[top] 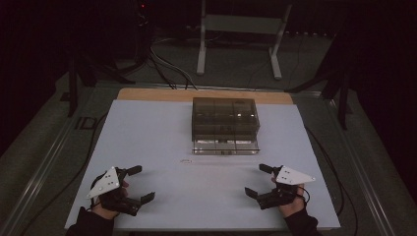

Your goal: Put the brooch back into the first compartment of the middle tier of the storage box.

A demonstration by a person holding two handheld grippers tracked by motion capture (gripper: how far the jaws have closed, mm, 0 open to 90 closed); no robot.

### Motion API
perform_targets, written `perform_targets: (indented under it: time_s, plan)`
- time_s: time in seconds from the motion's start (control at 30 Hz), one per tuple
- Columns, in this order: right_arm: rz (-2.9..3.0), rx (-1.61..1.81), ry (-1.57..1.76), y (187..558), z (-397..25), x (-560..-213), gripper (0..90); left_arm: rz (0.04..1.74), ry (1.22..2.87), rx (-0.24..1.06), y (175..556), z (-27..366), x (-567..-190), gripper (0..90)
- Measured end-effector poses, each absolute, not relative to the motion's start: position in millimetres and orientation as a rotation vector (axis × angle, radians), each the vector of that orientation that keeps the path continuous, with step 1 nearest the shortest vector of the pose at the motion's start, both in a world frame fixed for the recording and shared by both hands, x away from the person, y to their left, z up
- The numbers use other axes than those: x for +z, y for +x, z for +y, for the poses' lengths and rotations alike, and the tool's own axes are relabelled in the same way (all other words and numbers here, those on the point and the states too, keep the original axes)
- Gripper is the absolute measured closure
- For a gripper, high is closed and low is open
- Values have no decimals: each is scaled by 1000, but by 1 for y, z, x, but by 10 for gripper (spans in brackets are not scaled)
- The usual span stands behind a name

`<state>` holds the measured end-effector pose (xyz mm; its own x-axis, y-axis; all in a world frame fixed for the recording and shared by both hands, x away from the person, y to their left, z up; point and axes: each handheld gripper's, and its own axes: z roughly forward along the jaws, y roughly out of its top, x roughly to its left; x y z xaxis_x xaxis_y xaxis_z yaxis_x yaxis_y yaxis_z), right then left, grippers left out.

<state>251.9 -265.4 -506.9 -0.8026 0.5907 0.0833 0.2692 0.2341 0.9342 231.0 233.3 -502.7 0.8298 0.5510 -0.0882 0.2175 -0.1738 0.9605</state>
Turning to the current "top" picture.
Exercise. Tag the white table mat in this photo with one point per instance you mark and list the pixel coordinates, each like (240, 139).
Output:
(164, 137)

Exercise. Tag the thin clear plastic strip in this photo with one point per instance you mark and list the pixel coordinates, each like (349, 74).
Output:
(209, 161)

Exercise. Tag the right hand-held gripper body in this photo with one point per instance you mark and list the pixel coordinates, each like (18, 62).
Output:
(291, 176)

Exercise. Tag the aluminium floor rail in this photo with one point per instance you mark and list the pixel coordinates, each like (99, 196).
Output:
(360, 164)
(42, 170)

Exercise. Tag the person's right hand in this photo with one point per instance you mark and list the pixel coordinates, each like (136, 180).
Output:
(291, 208)

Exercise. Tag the person's left hand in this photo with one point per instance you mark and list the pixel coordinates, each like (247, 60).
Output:
(105, 212)

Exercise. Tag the clear plastic drawer box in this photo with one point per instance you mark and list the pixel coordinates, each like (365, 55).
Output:
(225, 126)

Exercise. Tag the black tripod stand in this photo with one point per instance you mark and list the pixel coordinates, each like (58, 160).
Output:
(342, 95)
(73, 85)

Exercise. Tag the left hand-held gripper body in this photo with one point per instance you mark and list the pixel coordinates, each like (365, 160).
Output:
(104, 183)

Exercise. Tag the grey metal stand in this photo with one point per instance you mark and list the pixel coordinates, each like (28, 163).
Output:
(241, 24)

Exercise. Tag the dark equipment with red light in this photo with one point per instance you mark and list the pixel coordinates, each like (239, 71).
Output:
(143, 19)

